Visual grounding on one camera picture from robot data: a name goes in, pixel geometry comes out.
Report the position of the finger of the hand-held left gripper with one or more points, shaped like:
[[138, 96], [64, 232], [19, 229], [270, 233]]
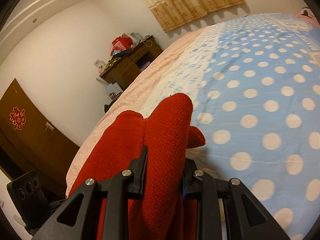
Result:
[[57, 203]]

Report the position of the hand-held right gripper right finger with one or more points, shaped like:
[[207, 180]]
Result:
[[188, 177]]

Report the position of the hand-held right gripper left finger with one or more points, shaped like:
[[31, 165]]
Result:
[[140, 177]]

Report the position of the red knit sweater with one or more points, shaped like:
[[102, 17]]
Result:
[[162, 142]]

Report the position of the brown wooden wardrobe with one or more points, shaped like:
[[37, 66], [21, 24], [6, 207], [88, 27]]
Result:
[[37, 150]]

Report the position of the red paper cutout decoration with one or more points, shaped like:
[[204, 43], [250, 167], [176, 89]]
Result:
[[18, 118]]

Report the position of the dark bag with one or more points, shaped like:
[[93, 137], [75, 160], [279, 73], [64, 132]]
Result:
[[108, 108]]

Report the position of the white paper bag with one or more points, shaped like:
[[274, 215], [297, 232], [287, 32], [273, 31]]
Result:
[[112, 90]]

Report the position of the brown wooden desk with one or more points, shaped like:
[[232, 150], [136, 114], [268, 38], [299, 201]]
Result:
[[130, 65]]

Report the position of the pink and blue dotted quilt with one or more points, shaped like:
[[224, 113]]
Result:
[[250, 80]]

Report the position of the small white box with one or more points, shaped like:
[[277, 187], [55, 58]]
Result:
[[99, 63]]

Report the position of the pale green gift bag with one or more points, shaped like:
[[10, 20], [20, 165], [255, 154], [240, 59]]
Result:
[[134, 37]]

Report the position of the beige patterned curtain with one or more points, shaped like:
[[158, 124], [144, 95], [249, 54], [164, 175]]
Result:
[[190, 2]]

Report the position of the pink dotted pillow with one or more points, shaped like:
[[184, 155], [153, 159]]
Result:
[[306, 12]]

